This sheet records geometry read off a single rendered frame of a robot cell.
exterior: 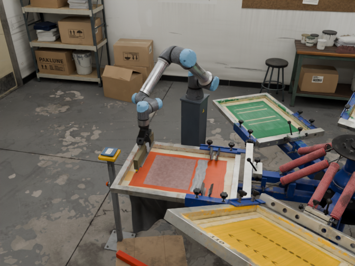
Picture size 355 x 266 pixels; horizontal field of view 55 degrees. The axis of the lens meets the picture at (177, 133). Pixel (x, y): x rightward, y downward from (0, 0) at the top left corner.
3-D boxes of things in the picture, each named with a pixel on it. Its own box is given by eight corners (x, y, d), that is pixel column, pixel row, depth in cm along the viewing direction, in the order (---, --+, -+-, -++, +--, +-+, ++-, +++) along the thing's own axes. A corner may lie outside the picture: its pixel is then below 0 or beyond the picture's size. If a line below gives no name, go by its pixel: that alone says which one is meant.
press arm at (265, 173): (251, 180, 223) (252, 174, 220) (251, 174, 228) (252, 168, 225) (278, 183, 220) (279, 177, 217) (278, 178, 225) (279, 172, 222)
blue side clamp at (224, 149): (198, 155, 256) (199, 147, 253) (199, 151, 260) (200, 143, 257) (239, 160, 251) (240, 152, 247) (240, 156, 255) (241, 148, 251)
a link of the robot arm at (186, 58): (207, 76, 277) (174, 42, 231) (223, 81, 268) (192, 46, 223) (201, 89, 276) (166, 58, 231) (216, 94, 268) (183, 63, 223)
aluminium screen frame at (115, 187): (110, 192, 219) (110, 187, 217) (138, 143, 268) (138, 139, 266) (234, 210, 204) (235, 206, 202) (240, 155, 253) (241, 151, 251)
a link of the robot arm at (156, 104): (151, 94, 232) (139, 100, 225) (163, 98, 225) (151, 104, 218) (151, 104, 236) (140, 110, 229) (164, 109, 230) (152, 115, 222)
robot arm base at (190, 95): (190, 91, 292) (190, 80, 287) (206, 94, 286) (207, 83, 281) (182, 98, 280) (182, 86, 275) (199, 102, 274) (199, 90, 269)
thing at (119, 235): (103, 248, 298) (89, 159, 249) (113, 230, 317) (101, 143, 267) (128, 253, 294) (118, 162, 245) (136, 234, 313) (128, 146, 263)
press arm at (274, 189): (153, 182, 242) (153, 175, 239) (156, 177, 247) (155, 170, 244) (341, 208, 219) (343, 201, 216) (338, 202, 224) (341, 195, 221)
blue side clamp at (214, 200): (184, 206, 210) (184, 197, 206) (186, 200, 214) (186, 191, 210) (234, 213, 204) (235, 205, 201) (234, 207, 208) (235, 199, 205)
